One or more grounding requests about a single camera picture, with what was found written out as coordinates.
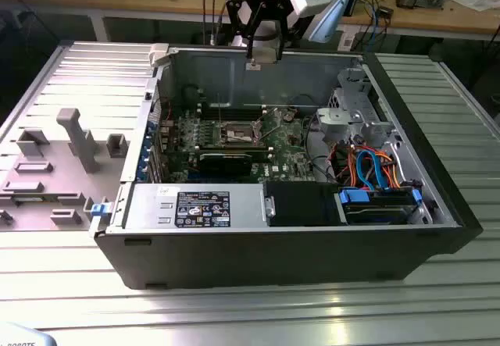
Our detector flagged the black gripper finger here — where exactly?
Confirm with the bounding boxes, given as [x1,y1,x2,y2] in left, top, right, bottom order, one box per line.
[268,3,293,65]
[224,0,263,61]

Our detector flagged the metal socket cover frame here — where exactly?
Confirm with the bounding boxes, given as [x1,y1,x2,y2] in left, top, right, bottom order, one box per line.
[252,109,281,144]

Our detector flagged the black RAM slot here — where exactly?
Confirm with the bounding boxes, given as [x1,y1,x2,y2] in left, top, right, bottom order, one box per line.
[198,103,267,115]
[198,109,268,122]
[198,144,273,152]
[198,148,273,157]

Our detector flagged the CPU socket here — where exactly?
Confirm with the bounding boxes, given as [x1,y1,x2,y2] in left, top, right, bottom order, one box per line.
[217,119,262,146]

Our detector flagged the white labelled box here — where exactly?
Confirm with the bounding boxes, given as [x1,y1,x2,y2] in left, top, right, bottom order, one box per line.
[337,31,356,51]

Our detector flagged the wooden workbench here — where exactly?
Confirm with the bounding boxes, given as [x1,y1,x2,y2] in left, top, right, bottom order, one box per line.
[0,0,500,42]

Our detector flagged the silver drive bay cage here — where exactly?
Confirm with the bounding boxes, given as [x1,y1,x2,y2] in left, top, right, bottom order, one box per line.
[315,67,395,146]

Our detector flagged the green motherboard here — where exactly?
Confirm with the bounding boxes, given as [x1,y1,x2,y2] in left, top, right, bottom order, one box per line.
[155,105,317,185]

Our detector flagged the black graphics card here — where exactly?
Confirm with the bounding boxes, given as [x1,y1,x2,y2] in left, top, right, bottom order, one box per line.
[198,152,253,177]

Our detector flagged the black fan shroud box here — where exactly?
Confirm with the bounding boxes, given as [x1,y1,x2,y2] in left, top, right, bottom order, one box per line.
[263,181,348,228]

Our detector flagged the white paper sheet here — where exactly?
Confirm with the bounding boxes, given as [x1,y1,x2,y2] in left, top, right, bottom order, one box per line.
[452,0,499,12]

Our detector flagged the black label sticker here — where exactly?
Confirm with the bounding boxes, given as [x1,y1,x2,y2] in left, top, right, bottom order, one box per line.
[177,191,232,229]

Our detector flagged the grey parts rack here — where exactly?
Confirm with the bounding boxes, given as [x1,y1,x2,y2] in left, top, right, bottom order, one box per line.
[0,107,130,232]

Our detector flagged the hard disk in blue carrier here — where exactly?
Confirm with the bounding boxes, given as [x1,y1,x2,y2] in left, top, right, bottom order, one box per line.
[337,189,423,226]

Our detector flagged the silver power supply unit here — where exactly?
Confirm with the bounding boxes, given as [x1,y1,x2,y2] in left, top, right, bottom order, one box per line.
[124,184,270,232]

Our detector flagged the black open PC case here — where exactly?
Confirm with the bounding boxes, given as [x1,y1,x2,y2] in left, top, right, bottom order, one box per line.
[88,40,484,291]

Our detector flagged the white teach pendant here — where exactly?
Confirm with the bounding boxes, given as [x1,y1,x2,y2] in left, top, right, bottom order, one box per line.
[0,322,59,346]

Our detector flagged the red thin wire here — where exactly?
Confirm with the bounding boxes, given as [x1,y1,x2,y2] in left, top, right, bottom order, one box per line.
[152,98,173,123]

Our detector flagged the black looped cable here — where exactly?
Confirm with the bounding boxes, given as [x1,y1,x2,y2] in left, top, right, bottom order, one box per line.
[291,94,337,185]

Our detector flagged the blue SATA wire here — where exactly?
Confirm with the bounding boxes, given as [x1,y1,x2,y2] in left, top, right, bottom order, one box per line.
[355,148,391,193]

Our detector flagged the orange wire bundle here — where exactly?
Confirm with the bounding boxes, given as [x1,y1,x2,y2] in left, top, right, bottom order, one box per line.
[330,144,408,191]

